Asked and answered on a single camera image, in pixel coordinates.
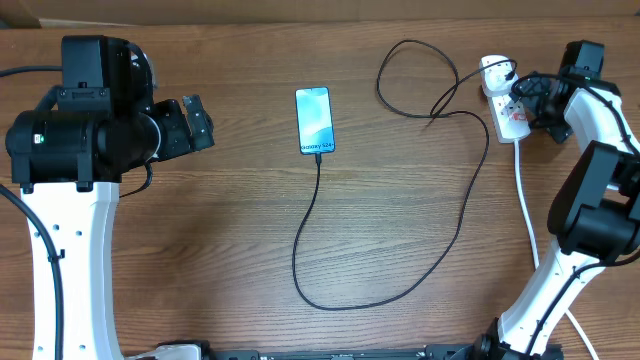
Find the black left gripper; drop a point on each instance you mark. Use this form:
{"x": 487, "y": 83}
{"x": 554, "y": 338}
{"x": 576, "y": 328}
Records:
{"x": 182, "y": 140}

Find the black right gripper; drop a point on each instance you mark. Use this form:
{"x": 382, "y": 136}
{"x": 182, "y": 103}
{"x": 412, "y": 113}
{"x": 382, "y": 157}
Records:
{"x": 529, "y": 91}

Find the white power strip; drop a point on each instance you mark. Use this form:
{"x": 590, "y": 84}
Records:
{"x": 509, "y": 117}

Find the black Galaxy smartphone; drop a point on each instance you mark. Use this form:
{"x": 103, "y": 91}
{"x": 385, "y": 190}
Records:
{"x": 315, "y": 121}

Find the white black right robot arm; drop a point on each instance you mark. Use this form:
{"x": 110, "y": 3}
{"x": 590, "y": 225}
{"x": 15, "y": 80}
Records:
{"x": 594, "y": 218}

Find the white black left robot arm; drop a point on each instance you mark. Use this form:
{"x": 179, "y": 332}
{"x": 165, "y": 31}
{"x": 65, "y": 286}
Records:
{"x": 68, "y": 156}

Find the white charger plug adapter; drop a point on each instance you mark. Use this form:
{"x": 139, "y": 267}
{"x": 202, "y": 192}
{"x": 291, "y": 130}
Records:
{"x": 498, "y": 74}

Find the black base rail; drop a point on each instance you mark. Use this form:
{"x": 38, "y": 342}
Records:
{"x": 203, "y": 350}

